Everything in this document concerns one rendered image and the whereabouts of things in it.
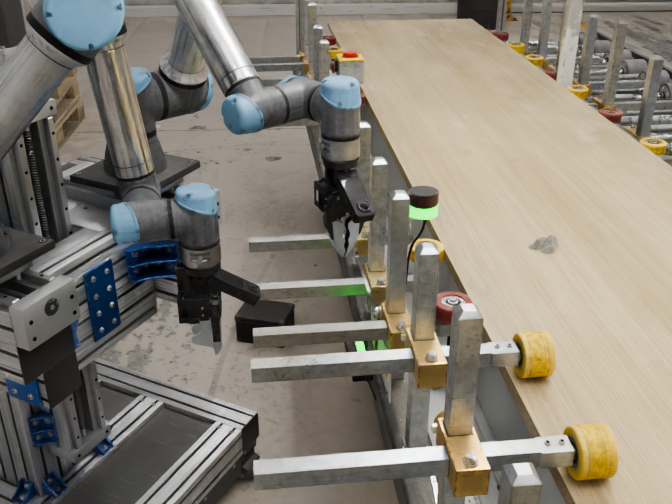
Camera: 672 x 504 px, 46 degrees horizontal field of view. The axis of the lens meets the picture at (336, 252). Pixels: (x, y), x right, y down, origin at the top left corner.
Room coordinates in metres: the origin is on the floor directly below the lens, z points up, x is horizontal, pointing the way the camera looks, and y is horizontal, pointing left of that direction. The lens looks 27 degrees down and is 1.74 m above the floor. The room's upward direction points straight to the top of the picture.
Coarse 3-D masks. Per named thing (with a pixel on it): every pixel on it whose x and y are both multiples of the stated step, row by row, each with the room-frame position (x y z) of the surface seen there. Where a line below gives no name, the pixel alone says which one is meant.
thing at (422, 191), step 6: (420, 186) 1.43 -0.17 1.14; (426, 186) 1.43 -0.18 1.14; (414, 192) 1.40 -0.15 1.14; (420, 192) 1.40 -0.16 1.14; (426, 192) 1.40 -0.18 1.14; (432, 192) 1.40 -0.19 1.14; (420, 234) 1.41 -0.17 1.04; (414, 240) 1.41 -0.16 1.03; (408, 252) 1.41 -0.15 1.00; (408, 258) 1.41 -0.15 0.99; (408, 264) 1.41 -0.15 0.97
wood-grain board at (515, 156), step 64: (384, 64) 3.35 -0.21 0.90; (448, 64) 3.35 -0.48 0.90; (512, 64) 3.35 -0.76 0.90; (384, 128) 2.50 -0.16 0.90; (448, 128) 2.50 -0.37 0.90; (512, 128) 2.50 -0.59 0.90; (576, 128) 2.50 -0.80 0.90; (448, 192) 1.96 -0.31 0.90; (512, 192) 1.96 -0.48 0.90; (576, 192) 1.96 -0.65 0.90; (640, 192) 1.96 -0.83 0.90; (448, 256) 1.59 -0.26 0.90; (512, 256) 1.59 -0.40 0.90; (576, 256) 1.59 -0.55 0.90; (640, 256) 1.59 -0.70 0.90; (512, 320) 1.31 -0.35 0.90; (576, 320) 1.31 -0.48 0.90; (640, 320) 1.31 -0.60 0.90; (512, 384) 1.11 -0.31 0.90; (576, 384) 1.11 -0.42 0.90; (640, 384) 1.11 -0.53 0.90; (640, 448) 0.94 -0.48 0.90
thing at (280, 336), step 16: (384, 320) 1.38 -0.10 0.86; (256, 336) 1.32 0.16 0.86; (272, 336) 1.32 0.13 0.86; (288, 336) 1.33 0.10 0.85; (304, 336) 1.33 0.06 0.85; (320, 336) 1.33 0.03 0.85; (336, 336) 1.34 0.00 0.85; (352, 336) 1.34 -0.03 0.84; (368, 336) 1.35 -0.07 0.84; (384, 336) 1.35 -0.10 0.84
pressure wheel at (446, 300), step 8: (440, 296) 1.40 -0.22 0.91; (448, 296) 1.40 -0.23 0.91; (456, 296) 1.40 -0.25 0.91; (464, 296) 1.40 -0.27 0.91; (440, 304) 1.36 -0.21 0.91; (448, 304) 1.37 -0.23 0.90; (456, 304) 1.37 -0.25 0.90; (440, 312) 1.35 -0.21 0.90; (448, 312) 1.34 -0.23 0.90; (440, 320) 1.35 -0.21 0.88; (448, 320) 1.34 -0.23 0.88; (448, 336) 1.38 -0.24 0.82; (448, 344) 1.38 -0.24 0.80
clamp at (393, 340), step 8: (384, 304) 1.42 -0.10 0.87; (384, 312) 1.39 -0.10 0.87; (392, 320) 1.36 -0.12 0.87; (400, 320) 1.36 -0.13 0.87; (408, 320) 1.36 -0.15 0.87; (392, 328) 1.33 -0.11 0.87; (392, 336) 1.32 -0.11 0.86; (400, 336) 1.32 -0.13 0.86; (392, 344) 1.32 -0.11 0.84; (400, 344) 1.32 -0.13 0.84
